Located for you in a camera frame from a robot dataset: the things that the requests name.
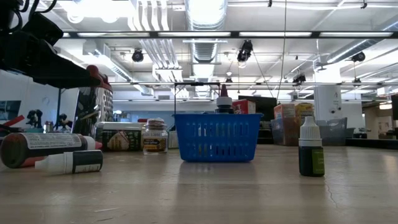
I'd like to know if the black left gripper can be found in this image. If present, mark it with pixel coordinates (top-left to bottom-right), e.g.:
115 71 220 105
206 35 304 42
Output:
0 30 103 89

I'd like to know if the red Froot Loops cereal box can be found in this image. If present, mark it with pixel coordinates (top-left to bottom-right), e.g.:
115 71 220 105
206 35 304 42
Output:
232 99 257 115

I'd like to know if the orange Mini Wheats cereal box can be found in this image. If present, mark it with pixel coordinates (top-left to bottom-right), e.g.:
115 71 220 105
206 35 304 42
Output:
273 103 297 146

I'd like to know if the yellow Corn Pops cereal box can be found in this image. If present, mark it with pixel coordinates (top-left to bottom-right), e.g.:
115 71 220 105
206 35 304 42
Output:
294 102 316 121

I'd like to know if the red icing tube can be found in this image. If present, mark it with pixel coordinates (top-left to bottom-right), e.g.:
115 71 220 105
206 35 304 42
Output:
0 131 104 169

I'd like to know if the black ceiling spotlight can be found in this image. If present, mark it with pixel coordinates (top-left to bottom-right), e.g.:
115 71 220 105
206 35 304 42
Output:
292 73 307 85
131 47 145 63
351 50 366 63

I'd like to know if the green Apple Jacks cereal box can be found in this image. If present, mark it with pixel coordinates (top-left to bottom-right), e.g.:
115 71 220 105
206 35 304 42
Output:
96 121 144 152

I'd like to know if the black dropper bottle white cap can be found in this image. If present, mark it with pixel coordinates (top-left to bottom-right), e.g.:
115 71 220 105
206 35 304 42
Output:
34 149 104 175

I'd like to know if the glass jar with gold lid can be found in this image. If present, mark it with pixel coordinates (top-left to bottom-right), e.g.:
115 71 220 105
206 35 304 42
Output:
142 117 169 156

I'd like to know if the blue plastic basket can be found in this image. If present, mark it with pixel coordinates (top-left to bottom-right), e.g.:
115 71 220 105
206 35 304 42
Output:
172 82 264 164

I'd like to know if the green label dropper bottle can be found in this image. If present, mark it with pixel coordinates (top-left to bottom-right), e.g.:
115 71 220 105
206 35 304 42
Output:
298 116 326 178

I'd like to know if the grey plastic bin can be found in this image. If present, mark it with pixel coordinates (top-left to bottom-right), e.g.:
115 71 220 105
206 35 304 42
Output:
271 116 349 147

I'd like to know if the black background table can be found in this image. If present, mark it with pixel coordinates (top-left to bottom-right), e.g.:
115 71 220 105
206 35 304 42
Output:
346 138 396 150

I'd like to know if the black metal post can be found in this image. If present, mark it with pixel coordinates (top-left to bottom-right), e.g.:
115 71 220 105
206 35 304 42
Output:
56 88 62 126

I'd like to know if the metal grater with red handle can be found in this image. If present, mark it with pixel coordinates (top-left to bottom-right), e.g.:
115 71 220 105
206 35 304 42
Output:
73 64 114 137

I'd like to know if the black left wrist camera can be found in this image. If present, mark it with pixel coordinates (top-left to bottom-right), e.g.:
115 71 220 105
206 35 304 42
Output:
21 12 65 47

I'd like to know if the dark wall screen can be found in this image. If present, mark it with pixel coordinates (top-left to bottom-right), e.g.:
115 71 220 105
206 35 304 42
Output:
0 100 22 121

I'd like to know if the black overhead frame bar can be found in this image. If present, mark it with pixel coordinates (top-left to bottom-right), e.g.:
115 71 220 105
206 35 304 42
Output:
61 30 398 40

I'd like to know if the silver ventilation duct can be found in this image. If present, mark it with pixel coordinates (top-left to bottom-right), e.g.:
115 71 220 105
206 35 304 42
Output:
183 0 229 65

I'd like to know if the black ceiling camera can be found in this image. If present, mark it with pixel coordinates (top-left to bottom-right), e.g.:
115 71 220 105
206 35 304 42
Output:
236 39 254 63

